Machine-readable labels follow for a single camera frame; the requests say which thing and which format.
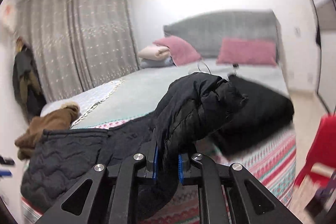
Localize brown garment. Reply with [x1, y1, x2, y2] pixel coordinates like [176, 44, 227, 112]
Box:
[14, 101, 80, 160]

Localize red plastic chair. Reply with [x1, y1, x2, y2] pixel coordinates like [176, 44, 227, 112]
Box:
[293, 114, 336, 214]

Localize grey dotted curtain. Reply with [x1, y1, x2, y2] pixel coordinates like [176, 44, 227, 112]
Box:
[16, 0, 139, 104]

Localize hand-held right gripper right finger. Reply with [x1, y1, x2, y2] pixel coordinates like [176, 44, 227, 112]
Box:
[178, 153, 302, 224]

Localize black quilted jacket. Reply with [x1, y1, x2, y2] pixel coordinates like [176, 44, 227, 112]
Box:
[21, 72, 294, 219]

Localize small pink pillow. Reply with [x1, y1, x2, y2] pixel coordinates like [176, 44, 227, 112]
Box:
[153, 35, 202, 66]

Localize dark hanging clothes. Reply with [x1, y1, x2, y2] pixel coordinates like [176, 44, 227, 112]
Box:
[12, 38, 47, 125]

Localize grey cord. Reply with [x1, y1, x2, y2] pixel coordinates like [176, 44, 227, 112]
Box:
[188, 61, 214, 75]

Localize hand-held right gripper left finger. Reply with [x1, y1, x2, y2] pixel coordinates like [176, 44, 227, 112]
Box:
[34, 145, 159, 224]

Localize pale blue folded cloth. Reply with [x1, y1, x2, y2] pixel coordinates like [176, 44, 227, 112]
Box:
[140, 58, 175, 68]

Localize white wardrobe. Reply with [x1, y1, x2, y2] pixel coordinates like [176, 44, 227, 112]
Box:
[291, 0, 336, 114]

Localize bed with pale blanket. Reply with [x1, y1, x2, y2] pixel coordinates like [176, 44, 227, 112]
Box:
[21, 57, 297, 224]

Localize large pink pillow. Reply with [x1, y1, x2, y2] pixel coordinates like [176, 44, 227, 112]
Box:
[216, 38, 277, 66]

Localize cream folded blanket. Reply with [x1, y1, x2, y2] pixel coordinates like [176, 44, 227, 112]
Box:
[138, 46, 171, 61]

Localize grey padded headboard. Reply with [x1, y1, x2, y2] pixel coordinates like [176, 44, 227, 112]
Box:
[163, 10, 279, 59]

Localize white lace-trimmed sheet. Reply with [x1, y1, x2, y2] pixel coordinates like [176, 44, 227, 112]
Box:
[41, 79, 124, 125]

